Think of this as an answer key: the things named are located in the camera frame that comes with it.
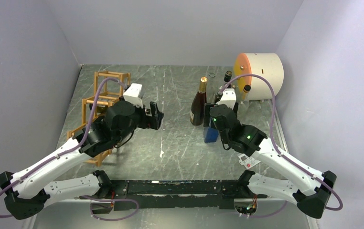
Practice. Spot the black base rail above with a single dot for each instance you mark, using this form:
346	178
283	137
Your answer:
177	194

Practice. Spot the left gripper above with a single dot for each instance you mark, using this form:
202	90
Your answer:
153	121

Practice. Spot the wooden wine rack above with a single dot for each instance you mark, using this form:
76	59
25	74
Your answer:
106	97

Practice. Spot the right white base arm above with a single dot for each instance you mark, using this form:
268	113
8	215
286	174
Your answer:
277	188

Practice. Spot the dark green wine bottle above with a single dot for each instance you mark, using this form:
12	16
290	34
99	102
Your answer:
217	97

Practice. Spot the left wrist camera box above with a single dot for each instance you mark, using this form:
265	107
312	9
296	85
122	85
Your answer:
134	95

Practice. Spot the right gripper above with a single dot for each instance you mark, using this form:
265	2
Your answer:
207	117

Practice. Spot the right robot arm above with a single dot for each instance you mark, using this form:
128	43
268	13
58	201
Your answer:
307	188

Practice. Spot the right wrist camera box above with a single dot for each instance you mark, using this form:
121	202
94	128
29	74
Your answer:
228	98

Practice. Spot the clear bottle brown label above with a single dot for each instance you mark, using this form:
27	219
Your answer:
228	76

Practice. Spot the left white base arm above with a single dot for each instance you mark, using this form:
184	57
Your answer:
96	184

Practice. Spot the white paper card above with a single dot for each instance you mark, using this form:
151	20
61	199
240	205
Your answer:
247	161

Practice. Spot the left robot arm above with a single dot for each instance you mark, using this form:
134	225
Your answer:
29	191

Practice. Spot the dark red bottle gold cap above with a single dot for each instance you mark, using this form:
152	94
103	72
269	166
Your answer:
197	107

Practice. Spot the clear blue labelled bottle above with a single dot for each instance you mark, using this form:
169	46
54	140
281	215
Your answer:
210	134

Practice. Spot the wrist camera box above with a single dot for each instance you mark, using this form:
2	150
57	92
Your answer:
134	95
228	98

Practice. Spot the clear round bottle white label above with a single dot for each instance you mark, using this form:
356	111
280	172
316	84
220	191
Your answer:
246	89

